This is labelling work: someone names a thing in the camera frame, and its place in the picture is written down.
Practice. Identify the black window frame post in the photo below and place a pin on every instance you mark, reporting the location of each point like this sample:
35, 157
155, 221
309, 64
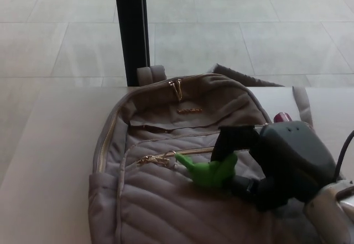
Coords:
131, 33

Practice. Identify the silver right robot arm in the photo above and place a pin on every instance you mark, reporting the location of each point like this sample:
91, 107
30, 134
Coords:
329, 213

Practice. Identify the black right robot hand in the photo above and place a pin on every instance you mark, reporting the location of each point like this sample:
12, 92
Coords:
296, 158

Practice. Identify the grey quilted backpack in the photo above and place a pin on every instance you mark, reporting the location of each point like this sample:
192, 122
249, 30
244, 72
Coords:
166, 213

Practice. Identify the dark grey textured mat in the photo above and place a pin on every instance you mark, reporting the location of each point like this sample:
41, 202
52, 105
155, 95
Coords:
243, 75

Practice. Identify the pink translucent bottle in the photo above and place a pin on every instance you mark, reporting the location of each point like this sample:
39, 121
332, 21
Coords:
282, 117

